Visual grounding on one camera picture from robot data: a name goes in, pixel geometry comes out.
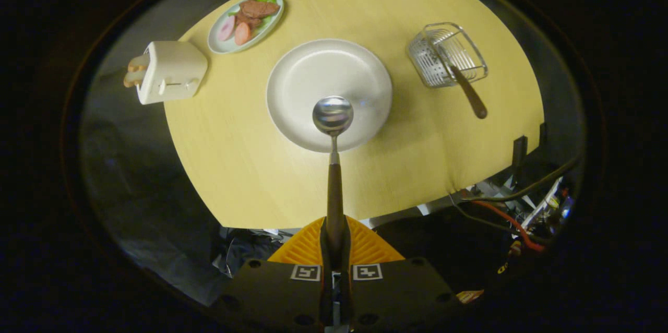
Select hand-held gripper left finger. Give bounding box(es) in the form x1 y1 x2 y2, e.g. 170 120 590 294
219 217 335 333

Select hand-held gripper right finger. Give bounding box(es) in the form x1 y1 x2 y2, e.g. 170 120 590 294
334 216 465 333

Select spoon with wooden handle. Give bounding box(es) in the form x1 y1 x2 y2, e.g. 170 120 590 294
312 96 354 250

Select fork with wooden handle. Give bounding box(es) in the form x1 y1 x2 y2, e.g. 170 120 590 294
436 43 488 120

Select black bag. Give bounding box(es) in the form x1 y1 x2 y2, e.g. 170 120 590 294
217 228 293 276

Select black backdrop cloth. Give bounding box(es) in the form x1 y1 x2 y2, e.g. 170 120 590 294
78 0 585 307

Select pile of electronic equipment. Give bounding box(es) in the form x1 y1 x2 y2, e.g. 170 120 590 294
517 176 575 240

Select large white plate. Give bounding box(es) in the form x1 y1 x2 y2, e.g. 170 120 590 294
266 39 393 153

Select cream toaster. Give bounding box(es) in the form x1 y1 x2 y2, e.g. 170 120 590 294
136 41 208 105

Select pale green food plate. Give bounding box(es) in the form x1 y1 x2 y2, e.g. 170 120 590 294
207 0 285 55

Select pink ham slice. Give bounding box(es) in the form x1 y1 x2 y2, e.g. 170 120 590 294
217 15 236 42

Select small brown meat piece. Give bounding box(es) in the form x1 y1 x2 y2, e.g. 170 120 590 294
235 12 263 29

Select large brown meat slice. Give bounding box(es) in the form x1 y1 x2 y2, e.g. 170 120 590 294
239 0 281 19

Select red cable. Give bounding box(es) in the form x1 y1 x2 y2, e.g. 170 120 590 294
470 200 546 253

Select thick black cable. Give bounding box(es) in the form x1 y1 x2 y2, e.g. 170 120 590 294
462 153 582 203

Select metal wire basket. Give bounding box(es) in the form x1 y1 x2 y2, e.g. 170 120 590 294
406 22 489 88

